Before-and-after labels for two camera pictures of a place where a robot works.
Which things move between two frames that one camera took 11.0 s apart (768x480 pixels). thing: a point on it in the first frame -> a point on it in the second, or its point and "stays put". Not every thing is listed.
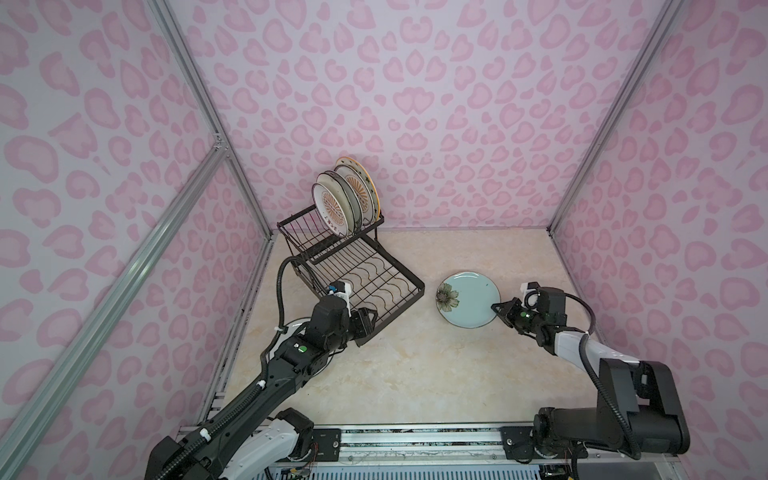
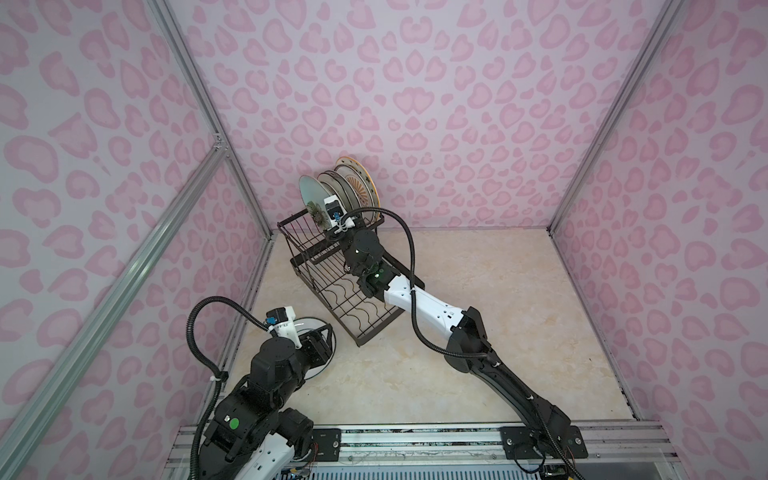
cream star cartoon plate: (356, 166) stays put
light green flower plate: (465, 299) -> (314, 198)
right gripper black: (509, 314) -> (333, 234)
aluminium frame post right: (669, 11) stays put
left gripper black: (364, 324) -> (316, 346)
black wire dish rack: (373, 274) stays put
